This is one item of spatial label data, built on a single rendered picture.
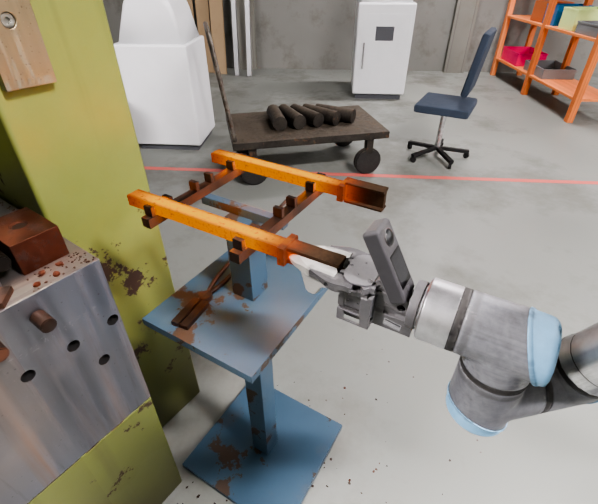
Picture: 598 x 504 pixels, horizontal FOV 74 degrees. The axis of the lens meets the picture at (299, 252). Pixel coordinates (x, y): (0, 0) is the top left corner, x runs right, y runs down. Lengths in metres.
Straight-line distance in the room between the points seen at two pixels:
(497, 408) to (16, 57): 0.95
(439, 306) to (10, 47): 0.81
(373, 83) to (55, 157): 4.57
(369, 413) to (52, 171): 1.28
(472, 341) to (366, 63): 4.78
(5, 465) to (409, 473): 1.13
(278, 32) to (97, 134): 5.97
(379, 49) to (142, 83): 2.74
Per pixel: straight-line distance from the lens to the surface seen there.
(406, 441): 1.60
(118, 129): 1.03
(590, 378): 0.66
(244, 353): 0.83
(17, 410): 0.93
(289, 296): 0.94
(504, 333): 0.55
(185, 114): 3.67
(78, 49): 0.98
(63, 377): 0.94
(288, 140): 2.94
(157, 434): 1.26
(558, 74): 5.97
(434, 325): 0.55
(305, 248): 0.61
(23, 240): 0.84
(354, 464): 1.53
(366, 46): 5.16
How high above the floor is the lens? 1.37
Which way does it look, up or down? 36 degrees down
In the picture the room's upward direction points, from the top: straight up
